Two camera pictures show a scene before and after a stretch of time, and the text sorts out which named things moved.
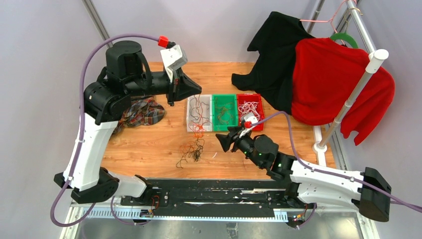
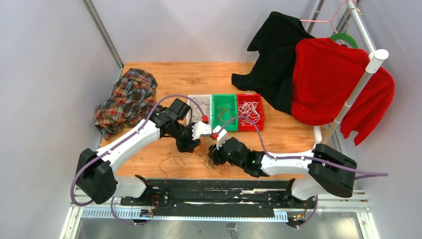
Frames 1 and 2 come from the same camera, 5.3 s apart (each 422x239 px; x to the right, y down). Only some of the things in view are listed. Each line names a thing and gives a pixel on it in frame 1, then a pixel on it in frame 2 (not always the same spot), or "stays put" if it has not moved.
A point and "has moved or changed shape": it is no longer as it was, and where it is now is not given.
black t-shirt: (272, 77) stays put
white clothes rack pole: (376, 57) stays put
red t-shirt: (325, 73) stays put
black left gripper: (182, 86) → (188, 145)
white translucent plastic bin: (199, 113) stays put
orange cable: (199, 131) has moved or changed shape
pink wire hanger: (331, 20) stays put
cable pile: (195, 150) → (209, 162)
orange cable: (225, 115) stays put
